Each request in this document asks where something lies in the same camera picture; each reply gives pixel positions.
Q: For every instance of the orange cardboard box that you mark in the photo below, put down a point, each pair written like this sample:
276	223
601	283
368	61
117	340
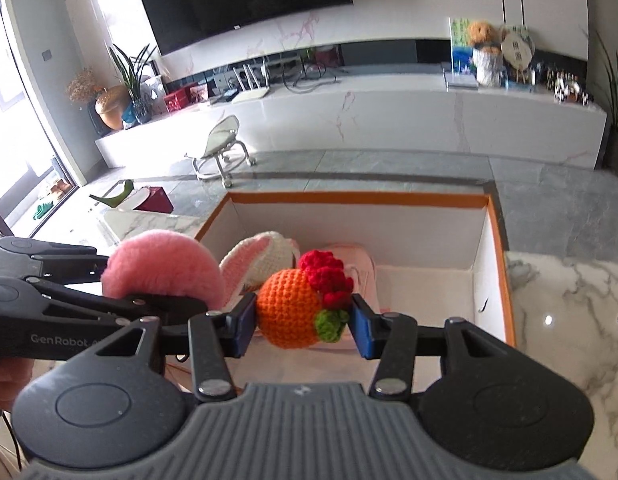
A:
414	230

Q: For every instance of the dark red box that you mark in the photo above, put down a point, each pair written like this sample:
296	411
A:
325	57

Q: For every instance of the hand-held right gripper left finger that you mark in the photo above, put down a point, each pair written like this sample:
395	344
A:
244	322

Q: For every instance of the leafy plant blue vase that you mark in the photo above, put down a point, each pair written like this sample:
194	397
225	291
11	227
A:
136	85

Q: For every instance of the white router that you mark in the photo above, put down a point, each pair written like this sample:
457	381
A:
254	90

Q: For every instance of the white round fan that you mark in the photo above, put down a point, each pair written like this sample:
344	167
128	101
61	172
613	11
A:
519	51

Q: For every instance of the pink plush ball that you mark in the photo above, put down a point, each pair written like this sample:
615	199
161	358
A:
159	265

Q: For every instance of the person's left hand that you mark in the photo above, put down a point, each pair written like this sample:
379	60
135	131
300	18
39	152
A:
9	382

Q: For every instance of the black flat device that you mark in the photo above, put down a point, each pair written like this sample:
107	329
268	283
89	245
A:
224	95

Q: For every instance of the green blue painting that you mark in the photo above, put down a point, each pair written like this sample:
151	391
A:
459	47

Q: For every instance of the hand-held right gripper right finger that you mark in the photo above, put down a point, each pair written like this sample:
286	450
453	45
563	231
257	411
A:
366	325

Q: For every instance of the brown teddy bear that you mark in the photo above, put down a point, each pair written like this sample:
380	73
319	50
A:
481	35

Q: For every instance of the teddy bear in pot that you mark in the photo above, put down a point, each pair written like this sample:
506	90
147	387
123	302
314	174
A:
489	67

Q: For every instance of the orange crochet fruit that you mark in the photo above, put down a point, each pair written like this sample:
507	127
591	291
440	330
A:
289	305

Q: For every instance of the beige clothing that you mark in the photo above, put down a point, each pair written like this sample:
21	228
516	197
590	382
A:
1	462

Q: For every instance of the glass balcony door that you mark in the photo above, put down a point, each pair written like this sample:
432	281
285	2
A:
19	110

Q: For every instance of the red paper bag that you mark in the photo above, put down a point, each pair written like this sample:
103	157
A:
154	202

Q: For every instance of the red gift box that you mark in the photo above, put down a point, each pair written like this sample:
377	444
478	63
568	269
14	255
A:
199	94
176	101

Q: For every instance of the light blue tray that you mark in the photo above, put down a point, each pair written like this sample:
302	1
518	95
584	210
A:
521	85

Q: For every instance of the green white toy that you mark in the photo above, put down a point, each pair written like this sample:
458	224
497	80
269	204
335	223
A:
116	196

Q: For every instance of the white crochet bunny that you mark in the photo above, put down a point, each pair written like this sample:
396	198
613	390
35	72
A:
261	260

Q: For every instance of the white marble media cabinet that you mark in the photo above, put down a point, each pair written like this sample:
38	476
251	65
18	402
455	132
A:
389	120

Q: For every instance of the black white toy set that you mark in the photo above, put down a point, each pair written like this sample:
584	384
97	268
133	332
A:
569	87

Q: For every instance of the green round fan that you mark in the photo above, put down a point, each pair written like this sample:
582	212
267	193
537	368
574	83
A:
514	29

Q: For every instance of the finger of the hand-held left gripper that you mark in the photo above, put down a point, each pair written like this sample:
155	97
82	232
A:
154	306
49	260

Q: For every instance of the white framed picture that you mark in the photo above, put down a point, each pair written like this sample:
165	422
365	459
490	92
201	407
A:
153	95

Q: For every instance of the small white rolling chair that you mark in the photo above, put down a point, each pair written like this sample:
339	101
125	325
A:
221	147

